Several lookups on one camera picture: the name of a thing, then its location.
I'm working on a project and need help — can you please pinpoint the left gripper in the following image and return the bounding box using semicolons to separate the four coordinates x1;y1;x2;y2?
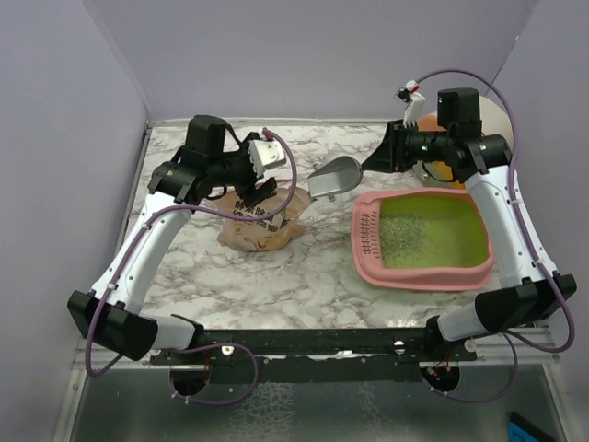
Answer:
209;134;278;205

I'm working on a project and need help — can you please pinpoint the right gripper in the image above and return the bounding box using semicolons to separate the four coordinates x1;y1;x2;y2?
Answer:
362;119;452;173

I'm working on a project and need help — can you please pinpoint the grey metal litter scoop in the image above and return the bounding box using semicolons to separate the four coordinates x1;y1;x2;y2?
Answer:
307;156;363;200

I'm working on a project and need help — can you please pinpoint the cat litter bag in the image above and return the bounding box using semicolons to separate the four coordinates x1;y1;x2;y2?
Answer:
214;180;311;251

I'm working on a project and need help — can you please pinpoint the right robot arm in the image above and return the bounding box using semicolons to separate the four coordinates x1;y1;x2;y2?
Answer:
362;80;577;360

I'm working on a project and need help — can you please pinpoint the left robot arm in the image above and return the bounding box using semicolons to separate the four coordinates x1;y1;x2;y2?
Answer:
67;115;286;364

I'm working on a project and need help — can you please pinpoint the pink litter box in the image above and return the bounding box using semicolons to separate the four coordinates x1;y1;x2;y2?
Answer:
351;188;494;292

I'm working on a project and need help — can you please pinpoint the cylindrical drawer cabinet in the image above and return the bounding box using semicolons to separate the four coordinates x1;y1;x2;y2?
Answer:
416;88;514;189

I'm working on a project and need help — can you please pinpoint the black base bar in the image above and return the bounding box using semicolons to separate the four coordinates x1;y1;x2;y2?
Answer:
150;327;477;383

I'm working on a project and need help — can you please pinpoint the blue object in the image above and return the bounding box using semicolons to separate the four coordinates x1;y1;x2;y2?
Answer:
507;412;556;442

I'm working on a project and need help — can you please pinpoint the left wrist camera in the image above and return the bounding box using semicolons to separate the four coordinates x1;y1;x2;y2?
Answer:
248;133;286;178

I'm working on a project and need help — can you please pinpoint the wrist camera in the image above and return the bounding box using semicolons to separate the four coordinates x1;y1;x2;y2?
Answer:
248;133;286;178
397;80;425;130

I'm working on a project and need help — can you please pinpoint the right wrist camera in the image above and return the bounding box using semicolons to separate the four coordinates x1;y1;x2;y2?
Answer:
397;80;425;130

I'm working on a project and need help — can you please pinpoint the aluminium frame rail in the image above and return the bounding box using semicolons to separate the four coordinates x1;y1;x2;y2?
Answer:
73;323;560;370

